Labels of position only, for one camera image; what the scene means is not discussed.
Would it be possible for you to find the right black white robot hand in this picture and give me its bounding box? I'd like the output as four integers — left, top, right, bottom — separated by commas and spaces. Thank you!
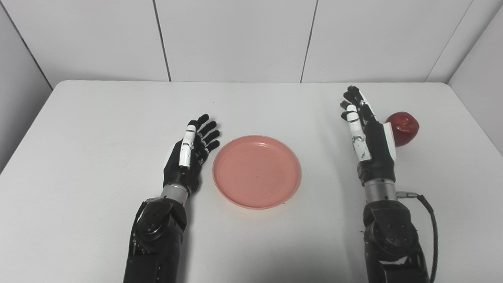
340, 86, 397, 186

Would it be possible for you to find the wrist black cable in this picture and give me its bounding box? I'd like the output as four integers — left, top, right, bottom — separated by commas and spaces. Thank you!
396, 191, 439, 283
132, 198, 158, 244

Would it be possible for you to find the red apple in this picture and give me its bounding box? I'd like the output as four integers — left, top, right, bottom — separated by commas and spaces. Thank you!
385, 112, 420, 147

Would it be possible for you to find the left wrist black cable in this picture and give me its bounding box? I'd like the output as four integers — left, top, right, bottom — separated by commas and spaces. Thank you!
132, 198, 158, 244

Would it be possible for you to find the pink round plate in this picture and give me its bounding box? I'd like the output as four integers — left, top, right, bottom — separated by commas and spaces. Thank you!
213, 135, 302, 209

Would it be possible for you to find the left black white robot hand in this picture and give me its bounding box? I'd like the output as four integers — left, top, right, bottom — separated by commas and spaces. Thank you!
163, 114, 221, 196

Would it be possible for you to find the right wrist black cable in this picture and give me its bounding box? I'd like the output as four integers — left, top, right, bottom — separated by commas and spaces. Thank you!
396, 191, 439, 283

